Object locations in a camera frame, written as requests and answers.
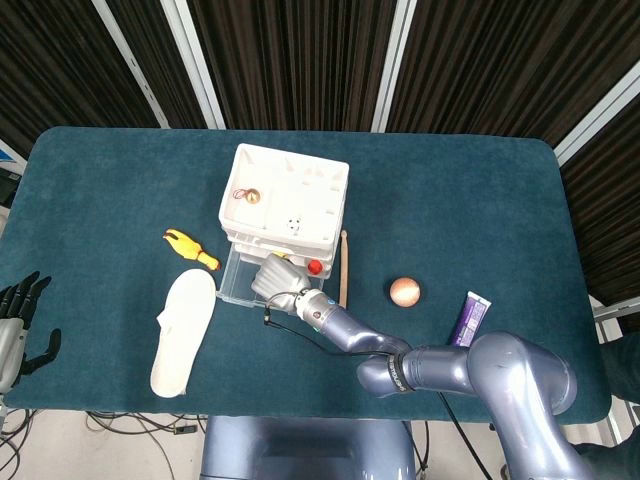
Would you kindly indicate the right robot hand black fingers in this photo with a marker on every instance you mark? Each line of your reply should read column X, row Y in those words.
column 277, row 280

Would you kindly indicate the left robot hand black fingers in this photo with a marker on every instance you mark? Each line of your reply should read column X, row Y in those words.
column 9, row 345

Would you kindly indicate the clear plastic drawer with dividers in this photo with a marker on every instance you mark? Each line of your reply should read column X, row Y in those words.
column 235, row 280

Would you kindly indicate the white plastic drawer cabinet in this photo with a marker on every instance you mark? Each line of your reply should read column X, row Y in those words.
column 285, row 180

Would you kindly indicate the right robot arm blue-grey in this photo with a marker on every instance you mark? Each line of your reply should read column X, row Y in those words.
column 500, row 370

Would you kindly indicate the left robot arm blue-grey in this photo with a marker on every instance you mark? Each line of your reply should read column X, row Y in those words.
column 1, row 405

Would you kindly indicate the small red cup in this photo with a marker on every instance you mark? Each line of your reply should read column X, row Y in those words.
column 314, row 267

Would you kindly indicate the wooden drumstick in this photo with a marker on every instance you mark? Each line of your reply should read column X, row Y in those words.
column 344, row 270

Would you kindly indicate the yellow rubber chicken toy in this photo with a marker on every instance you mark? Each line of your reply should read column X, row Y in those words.
column 187, row 247

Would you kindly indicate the white disposable slipper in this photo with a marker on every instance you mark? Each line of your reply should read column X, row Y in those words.
column 180, row 340

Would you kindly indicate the orange cork ball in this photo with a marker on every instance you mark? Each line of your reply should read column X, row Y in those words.
column 405, row 291

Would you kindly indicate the blue-grey robot torso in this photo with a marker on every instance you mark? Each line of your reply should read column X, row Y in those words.
column 280, row 450

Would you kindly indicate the black power plug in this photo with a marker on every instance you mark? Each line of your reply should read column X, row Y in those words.
column 185, row 429

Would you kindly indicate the teal table cloth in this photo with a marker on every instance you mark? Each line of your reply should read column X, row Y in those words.
column 125, row 175

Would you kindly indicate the blue white box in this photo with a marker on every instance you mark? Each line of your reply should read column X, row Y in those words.
column 7, row 157

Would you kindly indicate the purple white toothpaste tube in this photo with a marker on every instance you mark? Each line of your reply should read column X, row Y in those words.
column 472, row 315

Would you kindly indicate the dark pleated curtain panel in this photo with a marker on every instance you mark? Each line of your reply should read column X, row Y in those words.
column 500, row 60
column 50, row 60
column 615, row 210
column 300, row 60
column 160, row 60

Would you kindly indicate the dark teal cloth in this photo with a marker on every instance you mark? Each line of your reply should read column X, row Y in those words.
column 625, row 370

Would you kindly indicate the white partition post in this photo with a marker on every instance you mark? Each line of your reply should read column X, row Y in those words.
column 600, row 116
column 195, row 65
column 395, row 65
column 133, row 65

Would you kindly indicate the aluminium frame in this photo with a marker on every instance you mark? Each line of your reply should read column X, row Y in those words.
column 612, row 311

